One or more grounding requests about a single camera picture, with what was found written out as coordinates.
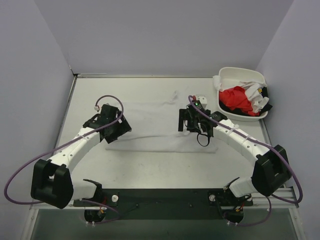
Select white t shirt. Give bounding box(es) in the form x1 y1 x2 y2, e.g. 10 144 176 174
105 91 218 154

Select white plastic laundry basket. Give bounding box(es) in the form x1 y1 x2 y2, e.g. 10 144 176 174
215 67 268 122

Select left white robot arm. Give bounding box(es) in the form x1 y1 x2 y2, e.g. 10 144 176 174
30 104 132 209

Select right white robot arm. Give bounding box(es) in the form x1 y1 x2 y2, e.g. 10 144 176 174
178 101 292 198

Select red t shirt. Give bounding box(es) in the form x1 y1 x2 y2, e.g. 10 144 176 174
218 86 260 117

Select white clothes in basket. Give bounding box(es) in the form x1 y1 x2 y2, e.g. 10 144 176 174
213 75 272 117

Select black t shirt in basket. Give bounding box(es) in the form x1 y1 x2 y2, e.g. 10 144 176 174
218 87 273 117

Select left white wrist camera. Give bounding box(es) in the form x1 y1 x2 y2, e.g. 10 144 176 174
93 103 110 112

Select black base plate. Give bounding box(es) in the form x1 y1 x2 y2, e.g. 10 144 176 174
72 188 255 223

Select aluminium rail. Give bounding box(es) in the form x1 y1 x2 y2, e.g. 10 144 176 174
29 187 300 210

